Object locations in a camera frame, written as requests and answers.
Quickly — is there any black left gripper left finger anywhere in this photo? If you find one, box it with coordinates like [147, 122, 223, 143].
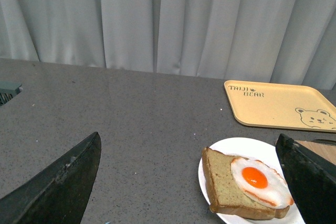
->
[1, 132, 101, 223]

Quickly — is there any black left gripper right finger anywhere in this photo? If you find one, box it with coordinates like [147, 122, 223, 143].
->
[276, 134, 335, 223]

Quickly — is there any wooden cutting board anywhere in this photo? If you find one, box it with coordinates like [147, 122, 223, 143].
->
[296, 139, 335, 165]

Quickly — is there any fake fried egg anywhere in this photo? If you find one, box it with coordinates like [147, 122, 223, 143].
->
[230, 157, 294, 209]

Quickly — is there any bottom bread slice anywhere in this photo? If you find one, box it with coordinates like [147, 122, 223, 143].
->
[201, 147, 290, 220]

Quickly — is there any yellow bear tray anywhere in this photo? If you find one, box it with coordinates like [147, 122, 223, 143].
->
[224, 80, 335, 132]

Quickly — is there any green grey basket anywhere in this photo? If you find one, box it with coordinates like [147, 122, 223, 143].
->
[0, 81, 22, 106]

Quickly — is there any grey curtain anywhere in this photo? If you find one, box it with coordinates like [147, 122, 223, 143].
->
[1, 0, 335, 90]

